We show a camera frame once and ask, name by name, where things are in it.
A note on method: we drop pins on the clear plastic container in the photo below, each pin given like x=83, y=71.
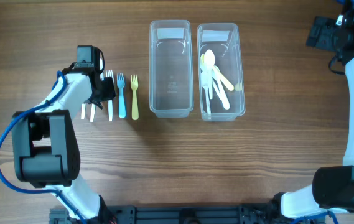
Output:
x=171, y=69
x=224, y=40

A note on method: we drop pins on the light blue plastic fork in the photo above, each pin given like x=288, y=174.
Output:
x=121, y=85

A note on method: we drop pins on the white plastic fork far left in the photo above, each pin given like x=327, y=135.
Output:
x=83, y=108

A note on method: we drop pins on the translucent white plastic spoon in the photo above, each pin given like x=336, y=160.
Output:
x=209, y=61

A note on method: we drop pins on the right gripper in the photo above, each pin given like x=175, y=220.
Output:
x=321, y=29

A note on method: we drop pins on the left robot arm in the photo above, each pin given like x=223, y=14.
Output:
x=45, y=147

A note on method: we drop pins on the yellow plastic spoon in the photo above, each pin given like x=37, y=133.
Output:
x=224, y=80

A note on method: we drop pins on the yellow plastic fork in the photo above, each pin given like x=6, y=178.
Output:
x=134, y=87

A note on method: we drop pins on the right clear plastic container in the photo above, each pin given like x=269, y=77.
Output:
x=224, y=40

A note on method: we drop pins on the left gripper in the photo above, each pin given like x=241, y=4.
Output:
x=110, y=91

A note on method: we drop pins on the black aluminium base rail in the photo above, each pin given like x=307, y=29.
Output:
x=242, y=214

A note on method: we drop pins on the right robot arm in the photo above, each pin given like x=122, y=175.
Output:
x=332, y=188

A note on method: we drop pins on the white plastic fork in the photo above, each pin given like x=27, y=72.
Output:
x=92, y=113
x=83, y=108
x=109, y=73

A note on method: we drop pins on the left clear plastic container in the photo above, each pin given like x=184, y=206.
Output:
x=171, y=69

